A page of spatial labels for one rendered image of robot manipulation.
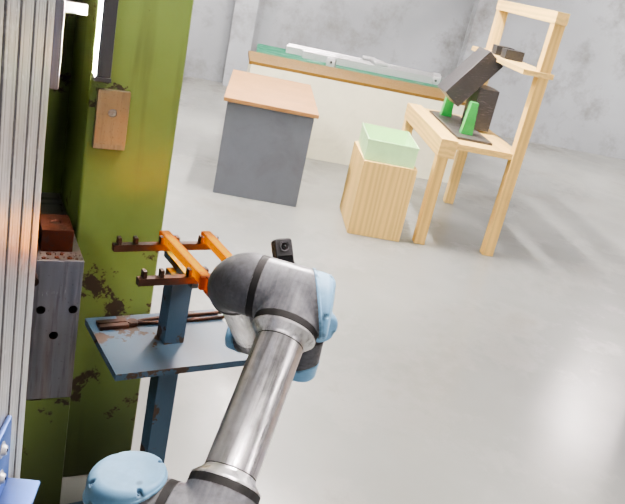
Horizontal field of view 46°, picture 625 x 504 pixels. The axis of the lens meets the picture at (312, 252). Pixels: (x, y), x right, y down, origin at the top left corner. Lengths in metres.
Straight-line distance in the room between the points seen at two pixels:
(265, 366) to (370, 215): 4.32
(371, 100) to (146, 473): 6.42
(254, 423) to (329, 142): 6.32
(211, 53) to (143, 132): 8.42
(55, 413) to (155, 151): 0.83
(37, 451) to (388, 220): 3.65
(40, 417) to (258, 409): 1.26
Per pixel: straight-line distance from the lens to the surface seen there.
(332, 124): 7.37
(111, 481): 1.16
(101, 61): 2.13
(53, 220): 2.21
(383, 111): 7.42
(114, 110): 2.19
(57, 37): 2.00
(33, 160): 0.79
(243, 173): 5.76
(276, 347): 1.23
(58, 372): 2.29
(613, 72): 11.93
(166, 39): 2.19
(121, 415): 2.67
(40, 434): 2.41
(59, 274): 2.13
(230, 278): 1.30
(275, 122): 5.66
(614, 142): 12.21
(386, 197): 5.47
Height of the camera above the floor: 1.79
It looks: 21 degrees down
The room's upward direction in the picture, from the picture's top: 12 degrees clockwise
